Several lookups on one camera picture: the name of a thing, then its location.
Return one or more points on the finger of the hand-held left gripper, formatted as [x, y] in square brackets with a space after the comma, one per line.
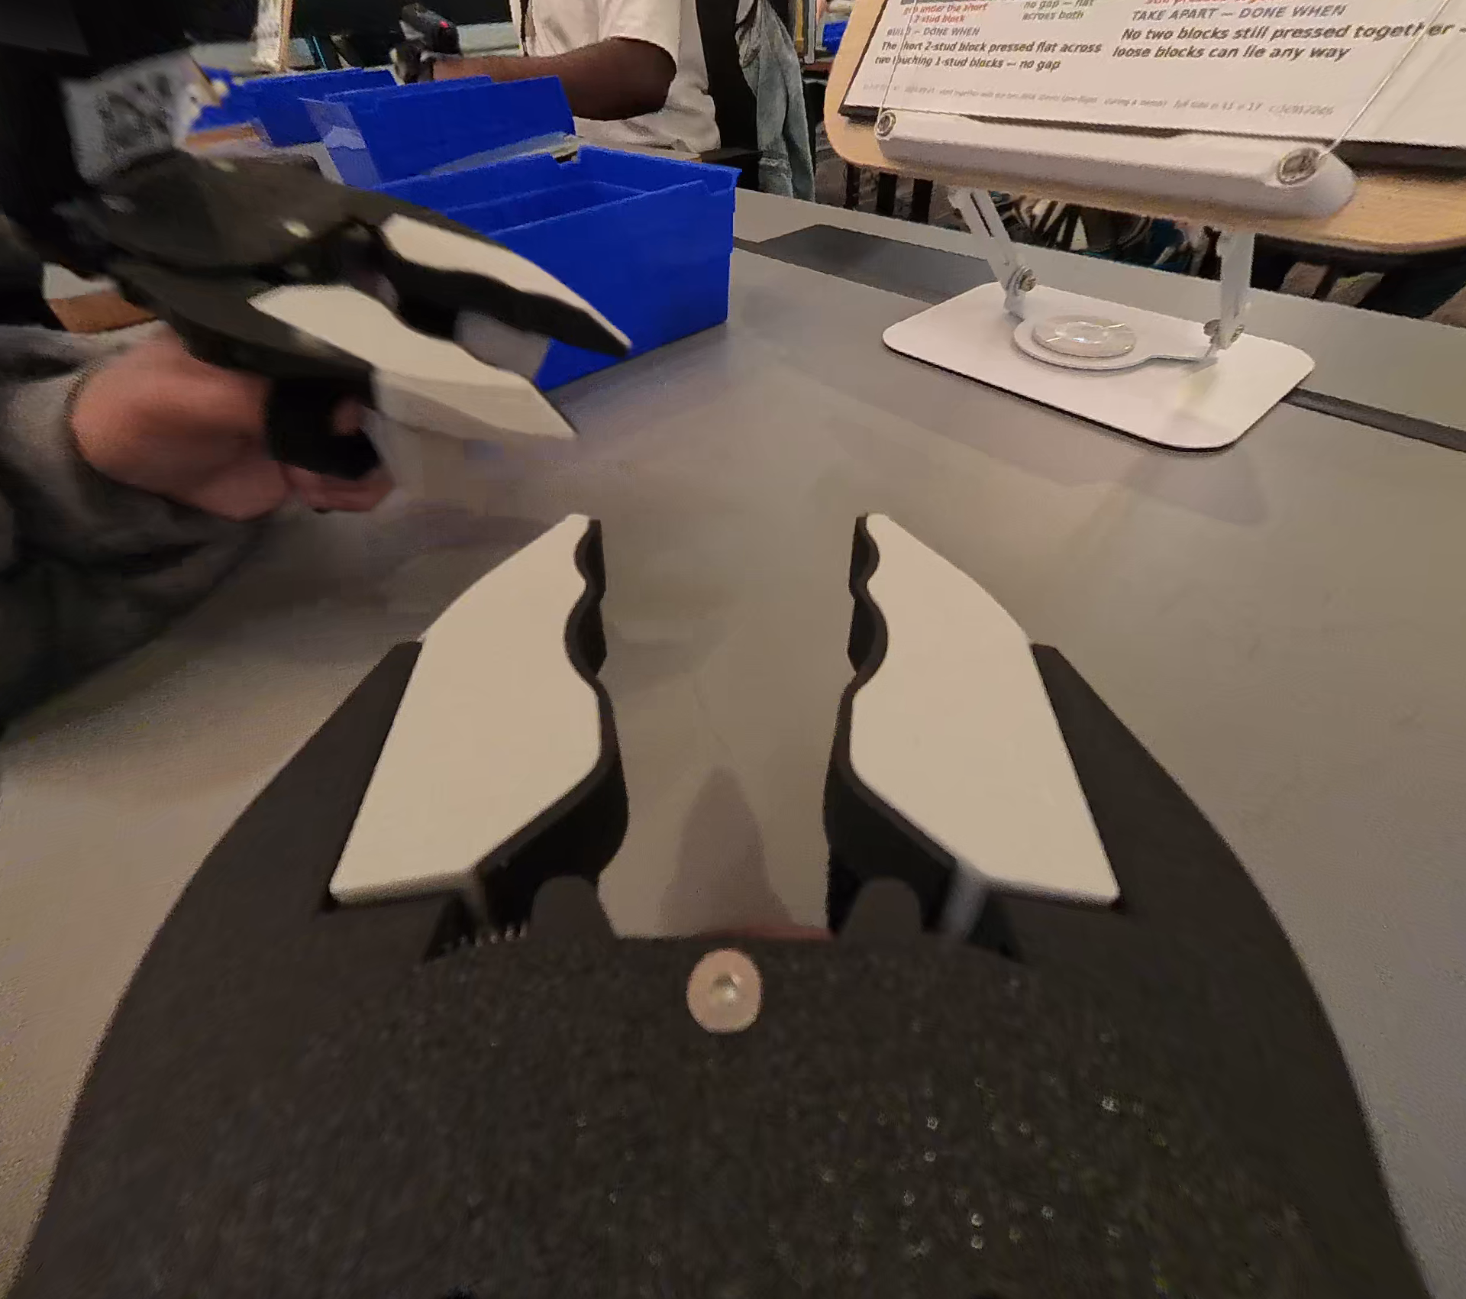
[482, 268]
[436, 372]

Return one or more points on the person's left hand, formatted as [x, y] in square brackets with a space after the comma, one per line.
[172, 428]

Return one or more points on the grey desk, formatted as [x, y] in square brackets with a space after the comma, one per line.
[1146, 634]

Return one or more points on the blue plastic bin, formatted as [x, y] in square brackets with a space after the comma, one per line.
[642, 268]
[459, 126]
[299, 103]

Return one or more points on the white instruction stand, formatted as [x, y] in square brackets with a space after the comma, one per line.
[1409, 217]

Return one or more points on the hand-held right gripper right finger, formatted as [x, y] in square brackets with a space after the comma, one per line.
[973, 749]

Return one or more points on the person's left forearm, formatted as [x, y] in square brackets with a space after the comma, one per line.
[69, 578]

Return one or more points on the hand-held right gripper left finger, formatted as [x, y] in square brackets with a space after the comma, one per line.
[482, 749]

